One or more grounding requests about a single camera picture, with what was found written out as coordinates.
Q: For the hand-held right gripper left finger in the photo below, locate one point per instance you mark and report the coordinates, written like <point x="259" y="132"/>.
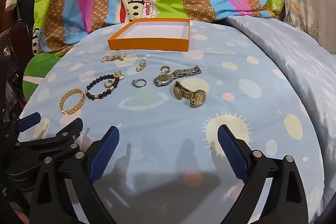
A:
<point x="105" y="155"/>

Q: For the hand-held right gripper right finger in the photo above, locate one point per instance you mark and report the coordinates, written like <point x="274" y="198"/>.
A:
<point x="233" y="153"/>

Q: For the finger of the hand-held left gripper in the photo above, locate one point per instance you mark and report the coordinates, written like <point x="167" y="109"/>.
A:
<point x="71" y="130"/>
<point x="29" y="120"/>

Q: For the gold wide hoop earring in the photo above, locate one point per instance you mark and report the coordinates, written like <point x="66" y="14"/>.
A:
<point x="107" y="85"/>
<point x="163" y="68"/>

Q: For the gold pendant earring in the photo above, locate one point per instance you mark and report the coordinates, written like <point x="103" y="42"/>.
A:
<point x="119" y="76"/>
<point x="141" y="65"/>

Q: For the orange shallow cardboard box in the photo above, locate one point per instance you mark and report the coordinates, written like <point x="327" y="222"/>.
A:
<point x="147" y="44"/>

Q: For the green cushion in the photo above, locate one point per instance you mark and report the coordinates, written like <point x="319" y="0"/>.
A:
<point x="39" y="71"/>

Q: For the blue planet print blanket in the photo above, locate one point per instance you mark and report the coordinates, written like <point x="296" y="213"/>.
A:
<point x="162" y="113"/>

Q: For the black electric fan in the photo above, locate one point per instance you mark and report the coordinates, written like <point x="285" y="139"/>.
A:
<point x="5" y="43"/>

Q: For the dark maroon chair back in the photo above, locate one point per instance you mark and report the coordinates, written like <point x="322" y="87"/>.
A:
<point x="21" y="29"/>

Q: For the pale blue quilt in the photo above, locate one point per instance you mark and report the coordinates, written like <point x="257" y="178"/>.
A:
<point x="302" y="61"/>

